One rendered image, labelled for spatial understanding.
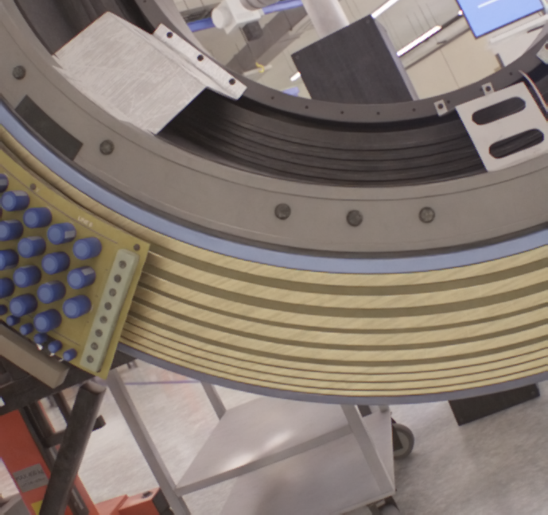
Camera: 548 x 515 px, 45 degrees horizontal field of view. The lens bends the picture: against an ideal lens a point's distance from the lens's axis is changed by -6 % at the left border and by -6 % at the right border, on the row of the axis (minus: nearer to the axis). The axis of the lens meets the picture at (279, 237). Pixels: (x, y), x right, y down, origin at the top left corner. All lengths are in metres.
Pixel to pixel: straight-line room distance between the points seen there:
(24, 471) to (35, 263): 0.89
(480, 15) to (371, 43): 3.11
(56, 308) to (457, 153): 0.56
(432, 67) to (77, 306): 10.80
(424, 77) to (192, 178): 10.84
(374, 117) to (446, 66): 10.17
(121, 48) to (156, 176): 0.20
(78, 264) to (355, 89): 1.21
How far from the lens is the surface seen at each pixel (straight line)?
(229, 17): 6.99
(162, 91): 0.85
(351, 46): 1.82
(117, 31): 0.90
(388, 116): 1.01
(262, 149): 0.97
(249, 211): 0.73
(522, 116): 0.82
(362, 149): 0.95
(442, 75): 11.27
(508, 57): 6.30
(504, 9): 4.93
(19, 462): 1.57
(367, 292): 0.72
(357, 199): 0.72
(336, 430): 1.36
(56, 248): 0.74
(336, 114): 1.01
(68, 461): 1.08
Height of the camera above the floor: 0.70
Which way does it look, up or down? 1 degrees down
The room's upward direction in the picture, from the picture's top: 25 degrees counter-clockwise
